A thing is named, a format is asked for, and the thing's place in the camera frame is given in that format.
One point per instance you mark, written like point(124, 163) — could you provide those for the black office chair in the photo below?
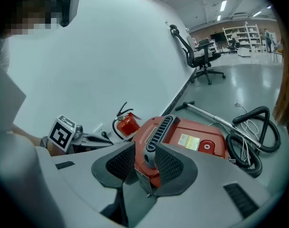
point(201, 56)

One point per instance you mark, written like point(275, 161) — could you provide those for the white shelf unit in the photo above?
point(244, 35)

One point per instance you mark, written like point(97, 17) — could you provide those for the ceiling light strip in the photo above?
point(218, 17)
point(224, 5)
point(257, 13)

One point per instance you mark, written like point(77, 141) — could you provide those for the metal vacuum wand tube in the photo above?
point(220, 120)

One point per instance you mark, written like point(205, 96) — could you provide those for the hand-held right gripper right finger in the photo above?
point(175, 167)

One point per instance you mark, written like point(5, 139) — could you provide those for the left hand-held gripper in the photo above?
point(63, 134)

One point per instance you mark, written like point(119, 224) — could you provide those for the black head-worn camera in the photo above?
point(72, 3)

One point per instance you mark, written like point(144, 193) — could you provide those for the grey dust bag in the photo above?
point(144, 182)

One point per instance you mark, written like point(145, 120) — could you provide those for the person's white shirt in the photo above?
point(3, 56)

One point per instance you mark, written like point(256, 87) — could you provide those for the yellow chair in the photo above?
point(278, 50)

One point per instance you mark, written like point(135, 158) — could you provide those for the red fire extinguisher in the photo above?
point(126, 126)

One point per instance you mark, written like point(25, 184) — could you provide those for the white low cabinet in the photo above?
point(244, 52)

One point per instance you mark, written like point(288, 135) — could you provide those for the person's left forearm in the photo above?
point(49, 148)

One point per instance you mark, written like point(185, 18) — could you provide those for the brown wooden furniture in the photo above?
point(288, 79)

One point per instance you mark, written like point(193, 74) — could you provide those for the red vacuum cleaner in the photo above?
point(182, 134)

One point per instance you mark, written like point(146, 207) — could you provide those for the white wall socket with plug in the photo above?
point(103, 132)

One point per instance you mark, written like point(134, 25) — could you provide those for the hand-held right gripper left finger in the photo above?
point(116, 167)

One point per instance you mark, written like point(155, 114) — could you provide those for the desk with monitor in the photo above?
point(207, 44)

